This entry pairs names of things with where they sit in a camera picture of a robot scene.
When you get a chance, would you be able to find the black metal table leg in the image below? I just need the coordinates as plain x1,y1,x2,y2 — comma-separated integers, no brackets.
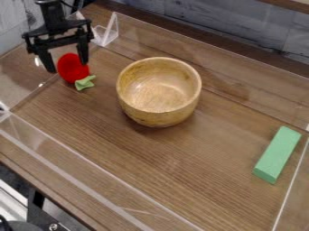
28,188,44,209

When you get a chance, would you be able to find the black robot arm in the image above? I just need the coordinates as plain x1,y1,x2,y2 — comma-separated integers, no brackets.
21,0,93,73

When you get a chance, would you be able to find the wooden bowl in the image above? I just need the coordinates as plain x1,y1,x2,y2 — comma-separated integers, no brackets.
116,57,202,127

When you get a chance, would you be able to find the red felt strawberry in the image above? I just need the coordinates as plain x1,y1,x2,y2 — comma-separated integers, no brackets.
56,53,95,91

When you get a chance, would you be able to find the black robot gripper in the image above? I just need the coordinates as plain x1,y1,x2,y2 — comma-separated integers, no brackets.
21,19,93,73

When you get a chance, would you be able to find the black cable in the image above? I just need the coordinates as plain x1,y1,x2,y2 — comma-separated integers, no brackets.
0,214,13,231

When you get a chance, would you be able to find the clear acrylic corner bracket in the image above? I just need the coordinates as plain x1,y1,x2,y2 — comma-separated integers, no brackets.
89,14,119,47

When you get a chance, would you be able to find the green rectangular block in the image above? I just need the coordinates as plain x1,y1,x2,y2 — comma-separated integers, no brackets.
253,126,302,184

